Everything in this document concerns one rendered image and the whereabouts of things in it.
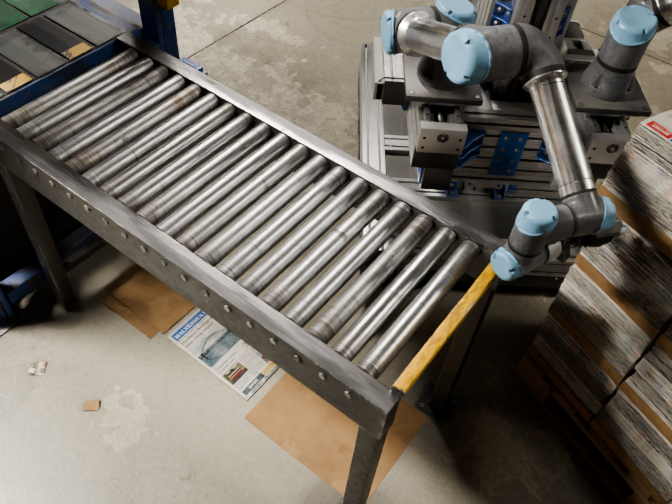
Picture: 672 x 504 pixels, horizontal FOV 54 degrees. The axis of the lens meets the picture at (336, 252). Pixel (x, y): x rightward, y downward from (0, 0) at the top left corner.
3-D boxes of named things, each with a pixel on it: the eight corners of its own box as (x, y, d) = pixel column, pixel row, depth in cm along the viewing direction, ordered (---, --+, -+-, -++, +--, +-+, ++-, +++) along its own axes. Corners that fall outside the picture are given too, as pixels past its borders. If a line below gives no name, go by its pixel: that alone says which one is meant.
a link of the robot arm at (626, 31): (591, 59, 189) (610, 16, 178) (607, 38, 196) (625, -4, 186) (632, 75, 185) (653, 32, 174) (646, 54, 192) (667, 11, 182)
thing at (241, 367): (302, 342, 229) (302, 341, 228) (247, 401, 213) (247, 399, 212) (223, 287, 241) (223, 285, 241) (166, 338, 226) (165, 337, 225)
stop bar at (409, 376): (506, 266, 152) (508, 261, 151) (403, 399, 129) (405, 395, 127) (494, 259, 153) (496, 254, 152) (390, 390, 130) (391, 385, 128)
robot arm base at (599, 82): (575, 69, 202) (587, 41, 194) (623, 72, 203) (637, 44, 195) (586, 100, 192) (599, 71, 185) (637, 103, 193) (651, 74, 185)
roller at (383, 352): (480, 256, 160) (485, 243, 156) (368, 393, 135) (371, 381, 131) (462, 246, 162) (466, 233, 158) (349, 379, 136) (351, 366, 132)
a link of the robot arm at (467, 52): (424, 47, 190) (527, 83, 143) (375, 52, 186) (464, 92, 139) (424, 2, 184) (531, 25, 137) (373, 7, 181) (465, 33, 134)
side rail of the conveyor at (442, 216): (504, 277, 166) (518, 246, 156) (494, 290, 163) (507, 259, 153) (135, 64, 212) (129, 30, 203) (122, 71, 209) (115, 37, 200)
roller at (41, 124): (159, 72, 198) (157, 58, 194) (25, 151, 173) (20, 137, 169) (148, 66, 200) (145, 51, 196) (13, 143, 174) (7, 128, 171)
